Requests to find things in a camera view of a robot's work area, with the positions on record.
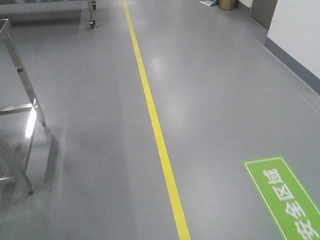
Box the brass bin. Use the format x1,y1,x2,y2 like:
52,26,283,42
219,0,237,11

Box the steel table frame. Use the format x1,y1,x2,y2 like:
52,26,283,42
0,19,47,196

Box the steel cart with casters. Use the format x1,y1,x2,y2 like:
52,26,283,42
0,0,97,28

